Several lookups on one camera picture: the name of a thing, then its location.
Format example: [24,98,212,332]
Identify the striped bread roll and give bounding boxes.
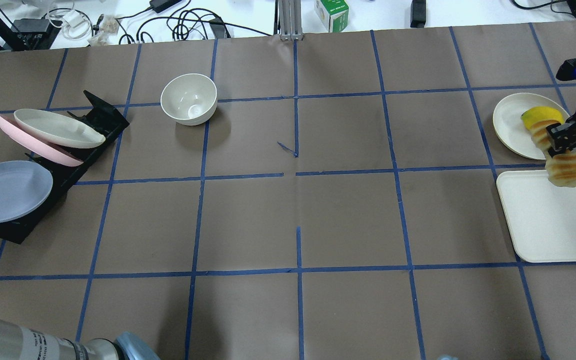
[528,120,576,188]

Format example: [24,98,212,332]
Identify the blue plate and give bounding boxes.
[0,161,54,223]

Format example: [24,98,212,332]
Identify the cream plate with lemon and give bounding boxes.
[493,92,569,161]

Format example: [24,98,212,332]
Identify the black plate rack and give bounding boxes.
[0,91,130,244]

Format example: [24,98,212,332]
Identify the pink plate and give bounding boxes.
[0,115,83,167]

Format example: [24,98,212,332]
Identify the cream plate in rack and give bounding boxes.
[13,108,106,150]

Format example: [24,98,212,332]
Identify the yellow lemon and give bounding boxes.
[520,105,565,130]

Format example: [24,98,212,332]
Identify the cream rectangular tray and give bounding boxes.
[496,170,576,264]

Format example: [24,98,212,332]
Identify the black power adapter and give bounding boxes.
[409,0,427,28]

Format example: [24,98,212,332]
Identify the green white box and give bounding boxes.
[314,0,350,33]

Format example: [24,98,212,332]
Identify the white bowl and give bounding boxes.
[160,73,218,126]

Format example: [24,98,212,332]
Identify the aluminium frame post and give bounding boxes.
[273,0,304,41]

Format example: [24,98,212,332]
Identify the black cables on desk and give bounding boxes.
[95,0,274,45]

